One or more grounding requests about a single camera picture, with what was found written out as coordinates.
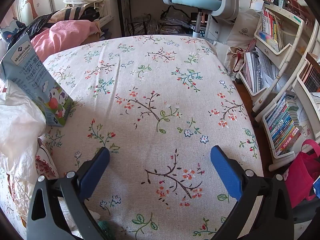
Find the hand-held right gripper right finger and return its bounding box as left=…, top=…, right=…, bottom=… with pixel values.
left=210, top=145, right=294, bottom=240

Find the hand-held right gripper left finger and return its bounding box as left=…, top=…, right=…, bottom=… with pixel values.
left=26, top=147, right=110, bottom=240

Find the large white paper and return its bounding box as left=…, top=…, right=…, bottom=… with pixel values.
left=0, top=80, right=48, bottom=180

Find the light blue milk carton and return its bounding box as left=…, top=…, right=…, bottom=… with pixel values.
left=1, top=32, right=74, bottom=128

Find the green fuzzy item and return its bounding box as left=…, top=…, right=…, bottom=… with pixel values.
left=97, top=220, right=112, bottom=240

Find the row of colourful books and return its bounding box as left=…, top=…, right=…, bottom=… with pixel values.
left=265, top=92, right=303, bottom=155

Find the pink tote bag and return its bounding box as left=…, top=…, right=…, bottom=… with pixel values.
left=284, top=140, right=320, bottom=208

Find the stack of papers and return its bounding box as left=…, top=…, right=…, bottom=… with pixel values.
left=244, top=51, right=275, bottom=94

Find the floral tablecloth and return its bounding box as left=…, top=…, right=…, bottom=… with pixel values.
left=0, top=34, right=265, bottom=240

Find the white rolling book rack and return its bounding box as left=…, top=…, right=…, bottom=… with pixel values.
left=237, top=2, right=313, bottom=117
left=262, top=20, right=320, bottom=172

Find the row of brown books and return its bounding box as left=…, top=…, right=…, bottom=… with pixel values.
left=299, top=52, right=320, bottom=93

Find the pink quilt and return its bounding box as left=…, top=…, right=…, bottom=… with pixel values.
left=31, top=20, right=103, bottom=63

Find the white paper bag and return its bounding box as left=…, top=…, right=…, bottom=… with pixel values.
left=225, top=9, right=262, bottom=48

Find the row of upright books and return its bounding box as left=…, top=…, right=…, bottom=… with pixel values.
left=261, top=9, right=284, bottom=50

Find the striped bag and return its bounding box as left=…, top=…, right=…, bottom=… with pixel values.
left=51, top=5, right=100, bottom=23

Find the framed picture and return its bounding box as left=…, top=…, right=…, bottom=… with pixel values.
left=117, top=0, right=132, bottom=37

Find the black plastic bag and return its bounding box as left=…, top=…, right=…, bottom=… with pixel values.
left=5, top=14, right=54, bottom=43

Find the pile of clear plastic bags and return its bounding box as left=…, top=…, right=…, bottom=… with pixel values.
left=130, top=15, right=193, bottom=35

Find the blue printed cloth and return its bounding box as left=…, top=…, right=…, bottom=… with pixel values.
left=0, top=21, right=27, bottom=47

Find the beige canvas bag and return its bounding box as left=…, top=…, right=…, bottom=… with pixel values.
left=62, top=0, right=105, bottom=10

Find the red-handled tote bag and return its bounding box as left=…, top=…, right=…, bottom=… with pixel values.
left=224, top=46, right=248, bottom=74

